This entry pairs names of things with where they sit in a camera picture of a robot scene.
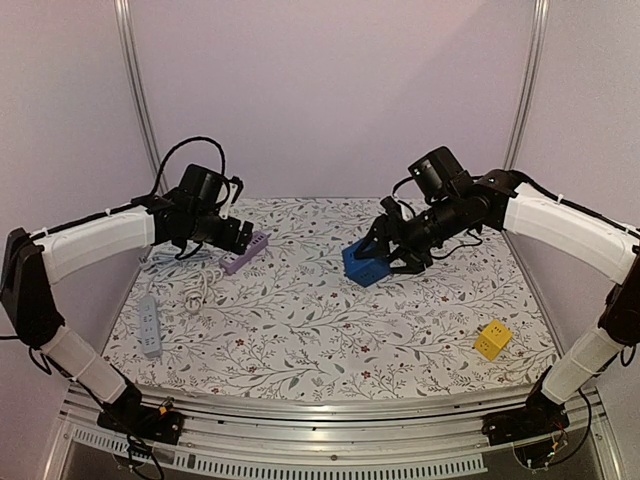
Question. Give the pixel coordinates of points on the aluminium frame post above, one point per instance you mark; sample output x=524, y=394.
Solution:
x=124, y=22
x=531, y=70

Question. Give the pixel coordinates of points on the grey-blue power strip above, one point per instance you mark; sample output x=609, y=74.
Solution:
x=150, y=328

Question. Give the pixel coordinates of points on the blue cube socket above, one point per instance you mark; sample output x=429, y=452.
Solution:
x=364, y=272

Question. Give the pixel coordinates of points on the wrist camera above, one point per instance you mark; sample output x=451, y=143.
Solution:
x=435, y=167
x=205, y=192

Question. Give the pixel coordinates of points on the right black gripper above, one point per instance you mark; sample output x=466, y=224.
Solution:
x=397, y=235

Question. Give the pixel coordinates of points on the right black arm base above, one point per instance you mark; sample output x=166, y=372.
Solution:
x=530, y=420

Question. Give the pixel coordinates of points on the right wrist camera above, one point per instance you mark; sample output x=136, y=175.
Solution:
x=435, y=167

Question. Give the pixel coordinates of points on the left aluminium frame post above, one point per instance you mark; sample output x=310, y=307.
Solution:
x=124, y=22

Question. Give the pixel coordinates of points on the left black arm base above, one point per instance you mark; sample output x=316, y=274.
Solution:
x=161, y=423

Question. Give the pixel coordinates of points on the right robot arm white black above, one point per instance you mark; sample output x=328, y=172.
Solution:
x=511, y=202

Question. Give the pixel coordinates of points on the right aluminium frame post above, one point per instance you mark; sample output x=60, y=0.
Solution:
x=531, y=70

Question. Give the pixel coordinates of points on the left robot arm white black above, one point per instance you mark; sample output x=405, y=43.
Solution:
x=48, y=184

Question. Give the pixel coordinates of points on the aluminium front rail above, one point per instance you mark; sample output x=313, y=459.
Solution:
x=438, y=437

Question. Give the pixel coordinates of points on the yellow cube socket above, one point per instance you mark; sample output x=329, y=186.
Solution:
x=492, y=340

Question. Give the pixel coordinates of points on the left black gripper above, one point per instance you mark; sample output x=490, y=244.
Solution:
x=227, y=242

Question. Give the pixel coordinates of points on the floral patterned table mat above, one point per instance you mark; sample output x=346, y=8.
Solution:
x=291, y=325

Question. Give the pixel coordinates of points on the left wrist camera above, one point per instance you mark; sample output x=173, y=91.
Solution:
x=205, y=192

